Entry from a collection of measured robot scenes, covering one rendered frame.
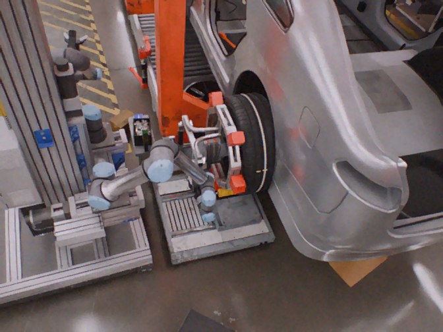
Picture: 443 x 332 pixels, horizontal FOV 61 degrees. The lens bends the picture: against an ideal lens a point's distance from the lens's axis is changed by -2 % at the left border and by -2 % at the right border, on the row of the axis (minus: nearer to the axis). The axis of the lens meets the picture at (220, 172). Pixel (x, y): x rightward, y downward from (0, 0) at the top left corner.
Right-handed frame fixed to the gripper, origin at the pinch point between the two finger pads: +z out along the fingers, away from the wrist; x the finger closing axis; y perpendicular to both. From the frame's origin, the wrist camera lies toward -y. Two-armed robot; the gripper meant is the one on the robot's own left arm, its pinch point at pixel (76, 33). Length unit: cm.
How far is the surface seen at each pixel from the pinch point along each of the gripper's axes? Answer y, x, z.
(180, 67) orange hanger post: -2, 70, -26
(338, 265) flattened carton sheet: 96, 207, -120
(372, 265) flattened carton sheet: 92, 235, -121
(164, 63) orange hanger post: -4, 59, -28
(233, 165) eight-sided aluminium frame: 13, 102, -97
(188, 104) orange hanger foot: 32, 81, -23
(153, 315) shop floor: 116, 65, -149
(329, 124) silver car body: -53, 123, -128
